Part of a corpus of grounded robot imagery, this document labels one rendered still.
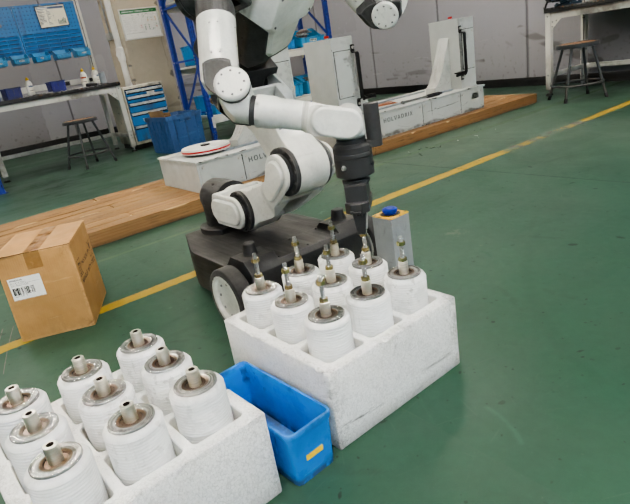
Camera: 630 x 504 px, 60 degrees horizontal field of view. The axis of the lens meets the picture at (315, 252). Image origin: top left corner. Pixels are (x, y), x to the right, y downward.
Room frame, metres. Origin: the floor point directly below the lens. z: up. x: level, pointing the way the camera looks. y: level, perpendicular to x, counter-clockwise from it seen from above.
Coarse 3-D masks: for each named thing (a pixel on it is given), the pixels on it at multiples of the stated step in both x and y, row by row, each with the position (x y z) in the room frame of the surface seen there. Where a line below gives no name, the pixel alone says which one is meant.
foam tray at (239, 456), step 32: (256, 416) 0.79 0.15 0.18; (0, 448) 0.83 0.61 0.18; (192, 448) 0.74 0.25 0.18; (224, 448) 0.75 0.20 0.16; (256, 448) 0.78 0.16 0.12; (0, 480) 0.74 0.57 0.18; (160, 480) 0.68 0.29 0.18; (192, 480) 0.71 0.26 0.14; (224, 480) 0.74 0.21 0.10; (256, 480) 0.77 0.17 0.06
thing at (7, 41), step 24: (72, 0) 6.80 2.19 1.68; (24, 24) 6.48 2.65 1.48; (72, 24) 6.75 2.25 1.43; (0, 48) 6.30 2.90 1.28; (24, 48) 6.43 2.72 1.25; (48, 48) 6.57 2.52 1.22; (0, 96) 6.21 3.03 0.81; (48, 96) 5.87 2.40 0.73; (72, 96) 6.03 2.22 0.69; (120, 96) 6.29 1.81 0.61; (72, 144) 6.53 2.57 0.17; (0, 168) 5.52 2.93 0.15
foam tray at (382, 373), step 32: (224, 320) 1.20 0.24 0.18; (416, 320) 1.04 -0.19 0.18; (448, 320) 1.10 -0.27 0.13; (256, 352) 1.09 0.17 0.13; (288, 352) 0.99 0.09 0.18; (352, 352) 0.95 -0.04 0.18; (384, 352) 0.97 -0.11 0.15; (416, 352) 1.03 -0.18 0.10; (448, 352) 1.09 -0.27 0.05; (288, 384) 1.00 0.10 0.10; (320, 384) 0.91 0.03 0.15; (352, 384) 0.92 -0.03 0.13; (384, 384) 0.97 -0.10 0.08; (416, 384) 1.02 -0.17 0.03; (352, 416) 0.91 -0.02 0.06; (384, 416) 0.96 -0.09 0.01
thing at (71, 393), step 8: (104, 368) 0.93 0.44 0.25; (96, 376) 0.90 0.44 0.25; (112, 376) 0.95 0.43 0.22; (64, 384) 0.89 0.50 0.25; (72, 384) 0.89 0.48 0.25; (80, 384) 0.89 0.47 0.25; (88, 384) 0.89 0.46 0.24; (64, 392) 0.89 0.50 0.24; (72, 392) 0.88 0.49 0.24; (80, 392) 0.88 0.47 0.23; (64, 400) 0.90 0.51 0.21; (72, 400) 0.88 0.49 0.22; (72, 408) 0.89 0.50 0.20; (72, 416) 0.89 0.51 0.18; (80, 416) 0.88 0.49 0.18
